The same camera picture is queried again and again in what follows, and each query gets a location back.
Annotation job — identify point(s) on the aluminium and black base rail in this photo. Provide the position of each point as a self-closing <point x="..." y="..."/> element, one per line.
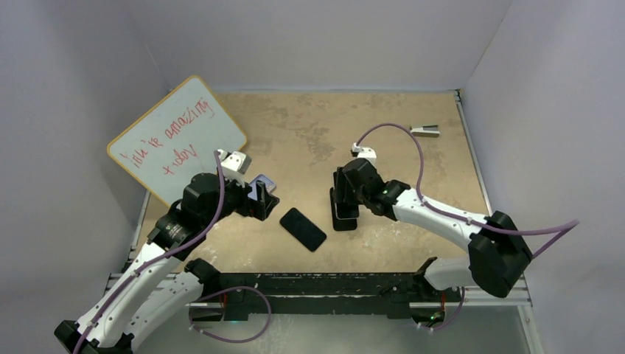
<point x="394" y="295"/>

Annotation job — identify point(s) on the lavender phone case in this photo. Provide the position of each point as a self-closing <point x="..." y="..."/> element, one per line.
<point x="270" y="185"/>

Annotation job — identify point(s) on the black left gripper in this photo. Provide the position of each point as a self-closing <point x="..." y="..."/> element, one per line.
<point x="259" y="209"/>

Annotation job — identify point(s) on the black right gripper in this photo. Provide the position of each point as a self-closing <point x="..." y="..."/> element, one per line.
<point x="343" y="181"/>

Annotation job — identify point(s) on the small white and black stapler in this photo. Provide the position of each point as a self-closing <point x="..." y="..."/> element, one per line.
<point x="431" y="131"/>

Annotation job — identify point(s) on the black phone case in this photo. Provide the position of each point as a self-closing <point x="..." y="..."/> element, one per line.
<point x="340" y="225"/>

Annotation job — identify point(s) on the silver-edged smartphone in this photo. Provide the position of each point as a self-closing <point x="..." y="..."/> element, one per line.
<point x="346" y="211"/>

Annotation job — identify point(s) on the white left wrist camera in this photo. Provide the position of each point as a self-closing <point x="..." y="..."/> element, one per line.
<point x="234" y="165"/>

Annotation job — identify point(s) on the black smartphone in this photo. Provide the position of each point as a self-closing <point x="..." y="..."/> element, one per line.
<point x="303" y="229"/>

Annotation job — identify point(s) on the whiteboard with red writing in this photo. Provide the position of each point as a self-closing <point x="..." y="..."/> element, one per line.
<point x="175" y="140"/>

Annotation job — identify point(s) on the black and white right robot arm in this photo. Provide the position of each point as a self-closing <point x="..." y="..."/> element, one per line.
<point x="495" y="258"/>

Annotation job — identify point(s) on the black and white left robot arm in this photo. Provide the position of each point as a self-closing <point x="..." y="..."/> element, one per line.
<point x="133" y="308"/>

